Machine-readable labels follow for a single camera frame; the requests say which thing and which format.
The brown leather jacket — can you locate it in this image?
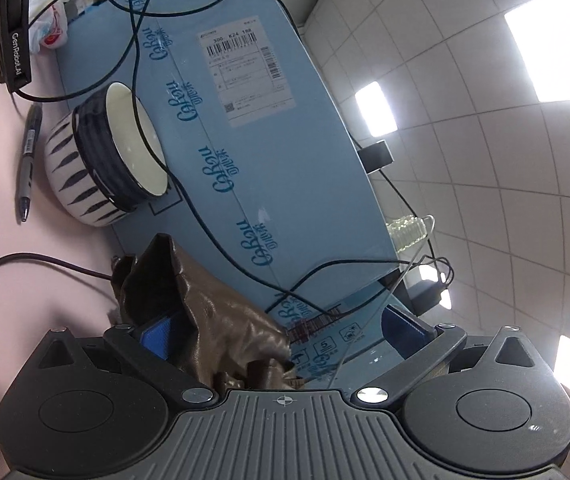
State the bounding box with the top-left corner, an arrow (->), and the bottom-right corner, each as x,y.
110,234 -> 305,394

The clear plastic bottle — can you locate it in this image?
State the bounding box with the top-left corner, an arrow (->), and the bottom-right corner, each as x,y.
386,214 -> 436,256

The light blue cardboard box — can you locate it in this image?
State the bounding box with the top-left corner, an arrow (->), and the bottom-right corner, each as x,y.
58,0 -> 401,392

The blue striped ceramic bowl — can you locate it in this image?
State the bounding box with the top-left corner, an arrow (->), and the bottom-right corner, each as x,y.
43,81 -> 169,228

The black pen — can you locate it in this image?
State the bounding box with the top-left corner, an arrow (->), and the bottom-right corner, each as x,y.
16,103 -> 43,223

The white plastic bag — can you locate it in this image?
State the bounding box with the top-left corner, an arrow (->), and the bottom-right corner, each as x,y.
26,0 -> 98,54

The black cable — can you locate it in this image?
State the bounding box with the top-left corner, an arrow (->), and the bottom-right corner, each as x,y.
0,0 -> 456,321

